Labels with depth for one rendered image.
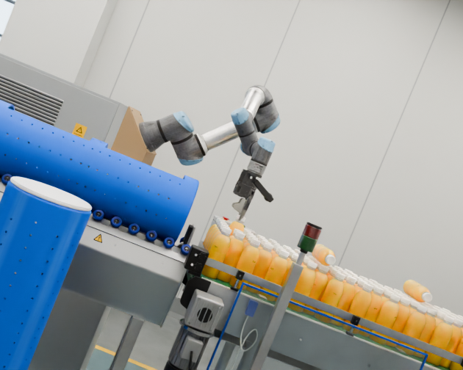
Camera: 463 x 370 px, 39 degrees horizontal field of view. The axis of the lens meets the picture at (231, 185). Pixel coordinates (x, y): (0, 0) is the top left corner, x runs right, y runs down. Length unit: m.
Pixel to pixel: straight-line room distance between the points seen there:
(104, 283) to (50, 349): 0.67
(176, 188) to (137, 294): 0.45
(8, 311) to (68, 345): 1.07
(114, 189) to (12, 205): 0.56
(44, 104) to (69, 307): 1.63
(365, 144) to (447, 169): 0.72
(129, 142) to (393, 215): 3.06
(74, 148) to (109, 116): 1.68
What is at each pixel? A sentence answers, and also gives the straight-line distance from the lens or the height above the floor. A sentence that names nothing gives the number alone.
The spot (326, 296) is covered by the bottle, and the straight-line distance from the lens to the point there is 2.73.
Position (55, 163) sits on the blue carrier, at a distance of 2.61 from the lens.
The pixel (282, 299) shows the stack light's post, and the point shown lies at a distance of 2.45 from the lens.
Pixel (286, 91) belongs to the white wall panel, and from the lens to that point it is 5.53.
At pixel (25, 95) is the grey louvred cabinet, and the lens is 4.43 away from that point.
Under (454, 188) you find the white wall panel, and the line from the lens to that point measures 5.80.
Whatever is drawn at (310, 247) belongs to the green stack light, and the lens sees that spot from 2.42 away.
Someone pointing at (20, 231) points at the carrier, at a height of 0.91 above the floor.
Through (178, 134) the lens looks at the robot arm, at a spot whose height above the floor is 1.38.
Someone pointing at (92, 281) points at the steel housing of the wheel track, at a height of 0.71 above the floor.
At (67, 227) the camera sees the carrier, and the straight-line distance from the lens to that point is 2.15.
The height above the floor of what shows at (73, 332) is 0.35.
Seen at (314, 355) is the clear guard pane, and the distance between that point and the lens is 2.65.
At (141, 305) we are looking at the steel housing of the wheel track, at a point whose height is 0.68.
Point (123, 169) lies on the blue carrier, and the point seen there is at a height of 1.17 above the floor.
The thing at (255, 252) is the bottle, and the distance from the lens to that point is 2.63.
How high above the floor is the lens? 1.34
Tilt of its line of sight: 2 degrees down
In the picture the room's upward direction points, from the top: 22 degrees clockwise
